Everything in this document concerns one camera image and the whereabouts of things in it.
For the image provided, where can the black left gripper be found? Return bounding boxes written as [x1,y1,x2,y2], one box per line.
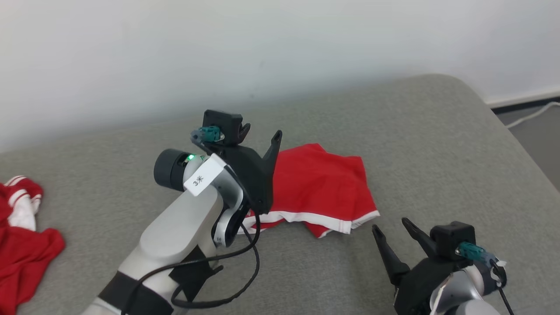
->
[205,123,283,216]

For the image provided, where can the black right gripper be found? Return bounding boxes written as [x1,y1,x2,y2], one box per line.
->
[371,217,461,315]

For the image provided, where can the red shorts white trim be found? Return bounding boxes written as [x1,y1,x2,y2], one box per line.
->
[238,143,380,239]

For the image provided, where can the red basketball jersey white sleeves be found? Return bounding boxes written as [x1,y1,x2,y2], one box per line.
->
[0,176,66,315]

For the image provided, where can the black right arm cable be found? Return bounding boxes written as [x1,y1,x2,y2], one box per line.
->
[490,259,516,315]

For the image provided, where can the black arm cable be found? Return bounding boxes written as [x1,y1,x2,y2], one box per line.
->
[490,259,516,315]
[120,210,261,315]

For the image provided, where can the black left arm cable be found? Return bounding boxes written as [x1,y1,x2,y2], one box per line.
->
[120,210,261,315]

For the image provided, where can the white floor cable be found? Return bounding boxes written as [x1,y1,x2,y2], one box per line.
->
[505,101,560,129]

